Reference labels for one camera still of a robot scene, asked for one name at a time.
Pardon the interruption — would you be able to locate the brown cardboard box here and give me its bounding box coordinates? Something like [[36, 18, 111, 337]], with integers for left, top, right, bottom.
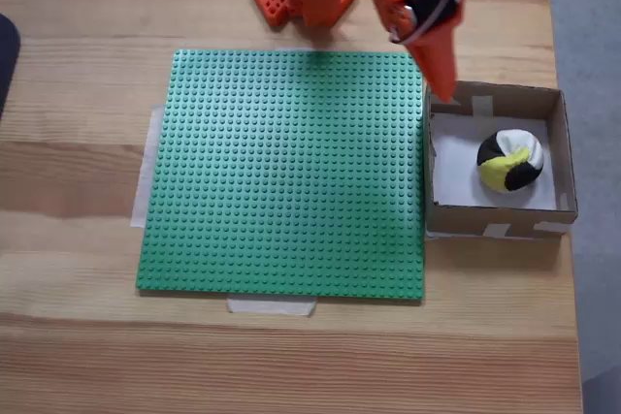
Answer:
[[424, 79, 579, 240]]

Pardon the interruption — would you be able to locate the black rounded object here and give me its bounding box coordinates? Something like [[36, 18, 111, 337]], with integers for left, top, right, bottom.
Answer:
[[0, 13, 23, 120]]

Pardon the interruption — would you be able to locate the black white yellow ball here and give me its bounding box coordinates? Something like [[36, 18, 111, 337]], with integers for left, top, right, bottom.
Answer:
[[476, 128, 545, 194]]

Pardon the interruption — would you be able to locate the masking tape strip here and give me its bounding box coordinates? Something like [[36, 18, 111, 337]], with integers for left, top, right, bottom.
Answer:
[[129, 104, 165, 230], [226, 296, 318, 318]]

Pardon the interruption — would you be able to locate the white paper sheet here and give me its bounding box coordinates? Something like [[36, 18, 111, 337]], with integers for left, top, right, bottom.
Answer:
[[430, 112, 558, 211]]

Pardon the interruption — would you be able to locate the green studded baseplate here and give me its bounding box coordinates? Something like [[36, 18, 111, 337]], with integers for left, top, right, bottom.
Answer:
[[135, 48, 427, 306]]

